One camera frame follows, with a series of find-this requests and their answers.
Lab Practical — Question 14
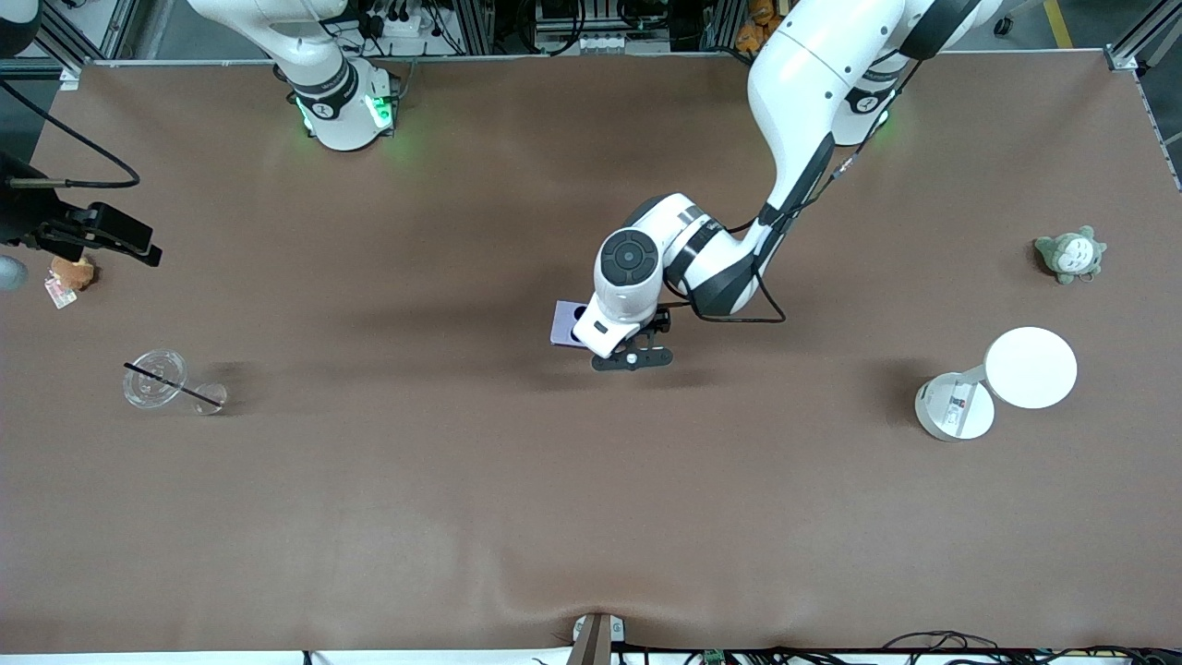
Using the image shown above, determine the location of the white power strip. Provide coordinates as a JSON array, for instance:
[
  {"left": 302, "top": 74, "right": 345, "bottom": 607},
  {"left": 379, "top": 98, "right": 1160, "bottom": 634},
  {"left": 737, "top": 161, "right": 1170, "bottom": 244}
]
[{"left": 356, "top": 11, "right": 435, "bottom": 40}]

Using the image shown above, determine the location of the brown plush toy with tag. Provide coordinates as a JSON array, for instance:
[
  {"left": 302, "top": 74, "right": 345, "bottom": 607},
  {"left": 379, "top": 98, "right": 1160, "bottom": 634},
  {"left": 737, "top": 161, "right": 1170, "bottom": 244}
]
[{"left": 44, "top": 256, "right": 99, "bottom": 309}]

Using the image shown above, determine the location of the black drinking straw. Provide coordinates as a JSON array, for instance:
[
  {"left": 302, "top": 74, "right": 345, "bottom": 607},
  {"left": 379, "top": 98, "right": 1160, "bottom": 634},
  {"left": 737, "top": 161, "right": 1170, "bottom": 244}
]
[{"left": 124, "top": 363, "right": 223, "bottom": 407}]

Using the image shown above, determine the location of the white round desk lamp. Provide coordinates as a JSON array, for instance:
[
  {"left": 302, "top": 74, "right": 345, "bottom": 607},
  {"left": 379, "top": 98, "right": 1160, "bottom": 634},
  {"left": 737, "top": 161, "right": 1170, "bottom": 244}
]
[{"left": 914, "top": 326, "right": 1079, "bottom": 442}]

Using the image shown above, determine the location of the aluminium frame profile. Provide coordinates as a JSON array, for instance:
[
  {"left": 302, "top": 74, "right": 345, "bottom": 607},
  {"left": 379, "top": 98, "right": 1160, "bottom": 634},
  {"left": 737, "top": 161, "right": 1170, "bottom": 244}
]
[
  {"left": 32, "top": 0, "right": 93, "bottom": 89},
  {"left": 1106, "top": 9, "right": 1169, "bottom": 73}
]

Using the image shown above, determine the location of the orange plush toy pile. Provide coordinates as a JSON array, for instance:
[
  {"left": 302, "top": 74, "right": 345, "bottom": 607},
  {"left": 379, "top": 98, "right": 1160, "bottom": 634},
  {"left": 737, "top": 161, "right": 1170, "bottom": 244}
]
[{"left": 736, "top": 0, "right": 781, "bottom": 54}]

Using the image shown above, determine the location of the clear plastic cup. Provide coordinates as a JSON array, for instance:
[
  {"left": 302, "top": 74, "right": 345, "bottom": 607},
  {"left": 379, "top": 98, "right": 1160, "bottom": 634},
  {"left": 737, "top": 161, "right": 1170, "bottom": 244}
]
[{"left": 123, "top": 348, "right": 228, "bottom": 416}]

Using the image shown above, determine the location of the grey totoro plush toy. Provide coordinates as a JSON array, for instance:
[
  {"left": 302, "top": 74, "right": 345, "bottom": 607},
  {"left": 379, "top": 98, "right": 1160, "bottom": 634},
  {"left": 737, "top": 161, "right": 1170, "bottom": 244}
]
[{"left": 1033, "top": 225, "right": 1108, "bottom": 285}]

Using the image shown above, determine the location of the white socket strip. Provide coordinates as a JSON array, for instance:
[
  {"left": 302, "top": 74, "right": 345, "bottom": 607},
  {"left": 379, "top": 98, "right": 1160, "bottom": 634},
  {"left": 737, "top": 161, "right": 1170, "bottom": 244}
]
[{"left": 537, "top": 33, "right": 629, "bottom": 54}]

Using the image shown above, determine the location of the lavender flip phone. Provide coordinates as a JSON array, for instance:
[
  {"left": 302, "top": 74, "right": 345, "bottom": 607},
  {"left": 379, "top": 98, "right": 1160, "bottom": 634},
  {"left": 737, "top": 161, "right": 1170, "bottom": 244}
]
[{"left": 550, "top": 300, "right": 592, "bottom": 349}]

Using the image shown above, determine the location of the brown table cover mat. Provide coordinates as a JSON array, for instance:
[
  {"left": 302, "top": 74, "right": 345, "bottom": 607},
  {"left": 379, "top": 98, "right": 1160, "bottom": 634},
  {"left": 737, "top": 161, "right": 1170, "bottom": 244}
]
[{"left": 0, "top": 51, "right": 1182, "bottom": 653}]

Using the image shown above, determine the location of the black cable bundle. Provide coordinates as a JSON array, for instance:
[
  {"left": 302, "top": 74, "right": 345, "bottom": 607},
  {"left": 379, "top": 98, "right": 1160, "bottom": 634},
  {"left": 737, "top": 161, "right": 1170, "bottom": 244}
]
[{"left": 882, "top": 631, "right": 1182, "bottom": 665}]

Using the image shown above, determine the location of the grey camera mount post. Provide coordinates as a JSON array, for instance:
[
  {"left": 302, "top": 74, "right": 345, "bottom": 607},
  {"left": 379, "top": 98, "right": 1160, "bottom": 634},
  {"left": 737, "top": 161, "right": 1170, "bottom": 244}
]
[{"left": 573, "top": 612, "right": 626, "bottom": 665}]

